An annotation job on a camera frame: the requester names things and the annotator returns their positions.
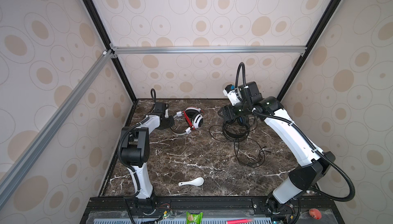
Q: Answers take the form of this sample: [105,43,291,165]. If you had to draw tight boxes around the left slanted aluminium rail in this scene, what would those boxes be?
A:
[1,49,114,208]

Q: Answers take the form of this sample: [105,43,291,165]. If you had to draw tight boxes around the green snack packet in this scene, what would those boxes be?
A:
[186,212,203,224]

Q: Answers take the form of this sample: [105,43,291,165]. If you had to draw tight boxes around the black frame post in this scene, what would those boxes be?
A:
[277,0,342,101]
[82,0,138,103]

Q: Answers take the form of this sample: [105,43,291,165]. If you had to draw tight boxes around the black headphones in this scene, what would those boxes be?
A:
[222,116,258,142]

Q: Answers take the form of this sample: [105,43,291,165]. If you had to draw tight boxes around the right black frame post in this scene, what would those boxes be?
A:
[277,0,342,101]

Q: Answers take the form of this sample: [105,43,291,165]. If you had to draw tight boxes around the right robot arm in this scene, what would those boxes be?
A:
[218,62,356,213]

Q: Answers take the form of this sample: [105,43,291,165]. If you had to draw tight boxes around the black headphone cable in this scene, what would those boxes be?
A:
[208,122,271,168]

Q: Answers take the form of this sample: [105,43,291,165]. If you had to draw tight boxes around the white headphones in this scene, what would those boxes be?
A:
[171,106,204,136]

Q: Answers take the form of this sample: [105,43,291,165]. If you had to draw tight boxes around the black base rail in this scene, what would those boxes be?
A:
[81,196,341,223]

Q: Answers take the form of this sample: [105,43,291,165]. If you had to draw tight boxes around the left black frame post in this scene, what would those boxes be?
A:
[82,0,138,103]

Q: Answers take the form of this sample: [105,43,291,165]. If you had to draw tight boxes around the red headphone cable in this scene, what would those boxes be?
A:
[183,107,203,130]

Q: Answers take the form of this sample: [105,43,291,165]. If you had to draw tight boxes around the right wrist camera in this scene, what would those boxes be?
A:
[223,84,243,106]

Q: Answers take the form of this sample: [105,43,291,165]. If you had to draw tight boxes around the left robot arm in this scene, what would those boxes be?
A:
[117,89,175,199]

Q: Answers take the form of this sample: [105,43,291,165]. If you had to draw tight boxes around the pink pen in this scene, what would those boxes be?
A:
[226,218,253,224]

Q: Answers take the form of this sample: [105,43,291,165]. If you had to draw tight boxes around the horizontal aluminium rail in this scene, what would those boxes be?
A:
[113,46,307,55]

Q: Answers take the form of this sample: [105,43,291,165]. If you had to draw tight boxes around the white ceramic spoon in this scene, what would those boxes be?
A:
[178,177,204,186]

